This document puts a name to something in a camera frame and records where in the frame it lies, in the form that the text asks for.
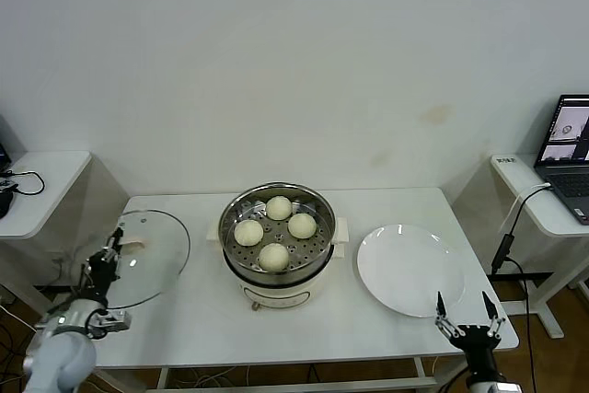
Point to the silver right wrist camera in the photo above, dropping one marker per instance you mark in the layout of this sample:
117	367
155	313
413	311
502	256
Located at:
494	387

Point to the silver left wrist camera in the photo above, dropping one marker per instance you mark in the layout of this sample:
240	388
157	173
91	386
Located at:
112	320

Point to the white table frame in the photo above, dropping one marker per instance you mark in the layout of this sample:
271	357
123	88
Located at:
162	379

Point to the white round plate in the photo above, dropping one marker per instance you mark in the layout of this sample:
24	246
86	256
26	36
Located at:
405	273

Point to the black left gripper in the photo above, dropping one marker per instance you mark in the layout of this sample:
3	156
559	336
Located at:
99	275

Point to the stainless steel steamer basket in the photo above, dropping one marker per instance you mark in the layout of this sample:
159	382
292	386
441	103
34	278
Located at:
303	250

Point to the cream electric cooker pot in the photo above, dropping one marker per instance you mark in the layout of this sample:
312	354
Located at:
276	295

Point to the grey open laptop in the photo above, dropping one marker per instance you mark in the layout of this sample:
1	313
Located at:
568	181

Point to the white side table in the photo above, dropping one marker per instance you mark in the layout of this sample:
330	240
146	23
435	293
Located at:
520	181
46	190

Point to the white steamed baozi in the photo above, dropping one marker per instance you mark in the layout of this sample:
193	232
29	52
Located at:
302	225
278	207
248	232
273	257

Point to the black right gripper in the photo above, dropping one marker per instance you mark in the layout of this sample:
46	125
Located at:
476	342

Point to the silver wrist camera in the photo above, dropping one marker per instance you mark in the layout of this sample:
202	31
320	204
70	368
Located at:
112	320
494	387

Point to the white wall socket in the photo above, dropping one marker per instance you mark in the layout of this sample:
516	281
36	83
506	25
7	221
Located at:
58	256

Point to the white label sticker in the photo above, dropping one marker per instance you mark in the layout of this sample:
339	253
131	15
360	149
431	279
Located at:
505	160

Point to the small black usb hub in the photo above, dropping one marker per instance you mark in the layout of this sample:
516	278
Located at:
5	185

